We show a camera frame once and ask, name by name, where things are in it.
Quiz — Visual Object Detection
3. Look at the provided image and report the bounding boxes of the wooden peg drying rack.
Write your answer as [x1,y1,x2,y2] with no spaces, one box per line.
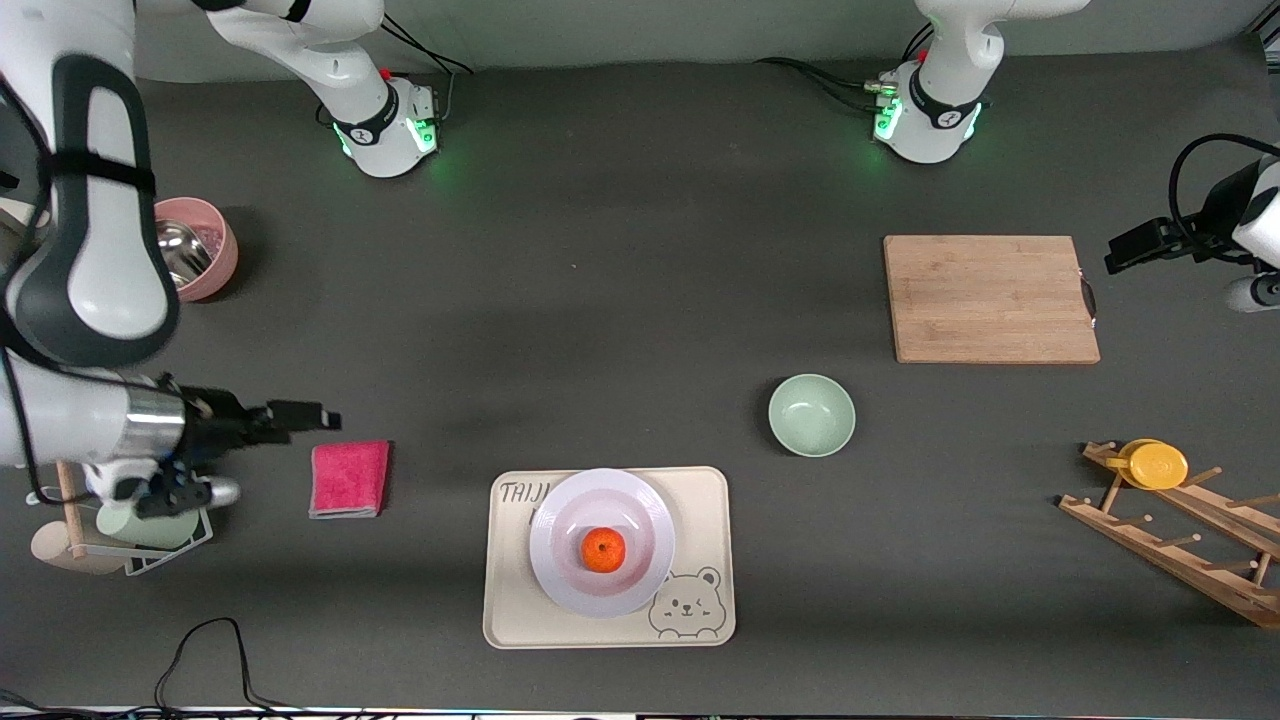
[1058,440,1280,630]

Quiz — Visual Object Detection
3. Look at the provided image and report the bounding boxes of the orange fruit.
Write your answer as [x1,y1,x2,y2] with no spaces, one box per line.
[580,526,628,575]

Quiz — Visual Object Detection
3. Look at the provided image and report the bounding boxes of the black right arm base cables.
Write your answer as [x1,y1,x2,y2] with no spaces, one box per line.
[316,18,477,129]

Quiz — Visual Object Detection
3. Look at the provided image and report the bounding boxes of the yellow cup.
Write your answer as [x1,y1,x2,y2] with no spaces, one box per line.
[1105,438,1190,491]

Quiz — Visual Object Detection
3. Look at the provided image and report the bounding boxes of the thin black table cable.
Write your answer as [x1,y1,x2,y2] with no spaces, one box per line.
[0,616,401,720]

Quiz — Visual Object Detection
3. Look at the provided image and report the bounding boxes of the cream tray with bear print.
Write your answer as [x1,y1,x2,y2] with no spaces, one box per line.
[482,465,737,651]

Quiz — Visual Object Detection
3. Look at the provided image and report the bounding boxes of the black left arm base cables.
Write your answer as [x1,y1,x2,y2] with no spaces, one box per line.
[754,20,937,113]

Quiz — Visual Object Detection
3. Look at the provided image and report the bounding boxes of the pink folded cloth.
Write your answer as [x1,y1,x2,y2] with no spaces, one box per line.
[308,440,392,520]

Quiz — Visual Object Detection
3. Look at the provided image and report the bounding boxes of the white wire cup rack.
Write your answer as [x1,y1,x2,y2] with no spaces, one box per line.
[28,458,215,578]

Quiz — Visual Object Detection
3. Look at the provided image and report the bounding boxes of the wooden cutting board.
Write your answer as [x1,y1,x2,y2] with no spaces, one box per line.
[883,235,1102,365]

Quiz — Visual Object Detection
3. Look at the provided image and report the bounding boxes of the black arm base cables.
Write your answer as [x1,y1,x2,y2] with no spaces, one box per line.
[754,20,937,113]
[316,18,477,129]

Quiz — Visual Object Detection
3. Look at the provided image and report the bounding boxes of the white round plate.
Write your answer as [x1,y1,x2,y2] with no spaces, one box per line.
[527,467,678,619]

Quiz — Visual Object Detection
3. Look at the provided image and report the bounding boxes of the pink bowl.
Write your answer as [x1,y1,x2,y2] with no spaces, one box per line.
[153,196,241,304]

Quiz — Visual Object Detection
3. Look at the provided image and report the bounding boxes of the beige cup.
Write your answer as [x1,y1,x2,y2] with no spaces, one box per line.
[30,521,128,576]

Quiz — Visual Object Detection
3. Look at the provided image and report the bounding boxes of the light green bowl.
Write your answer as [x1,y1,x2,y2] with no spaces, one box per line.
[767,373,858,459]

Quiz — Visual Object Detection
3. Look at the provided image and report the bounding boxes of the green cup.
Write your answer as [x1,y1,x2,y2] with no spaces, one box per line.
[96,498,201,550]

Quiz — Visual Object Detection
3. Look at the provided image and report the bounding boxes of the metal scoop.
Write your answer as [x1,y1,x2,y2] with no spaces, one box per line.
[155,220,214,291]

